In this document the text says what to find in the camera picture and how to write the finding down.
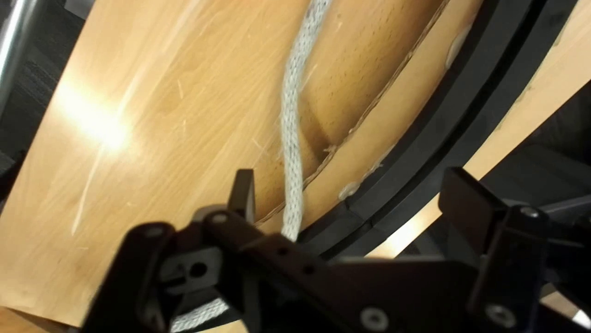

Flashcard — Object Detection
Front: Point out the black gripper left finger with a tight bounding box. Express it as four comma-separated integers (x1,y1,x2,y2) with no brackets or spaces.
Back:
81,168,345,333

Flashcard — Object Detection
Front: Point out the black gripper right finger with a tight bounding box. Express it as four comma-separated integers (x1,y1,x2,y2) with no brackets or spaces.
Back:
347,168,591,333

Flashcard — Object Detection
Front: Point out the white braided rope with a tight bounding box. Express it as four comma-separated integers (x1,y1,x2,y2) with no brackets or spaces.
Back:
168,0,330,333

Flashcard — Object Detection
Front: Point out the silver cart handle bar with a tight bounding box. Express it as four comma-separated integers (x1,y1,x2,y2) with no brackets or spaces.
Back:
0,0,42,107

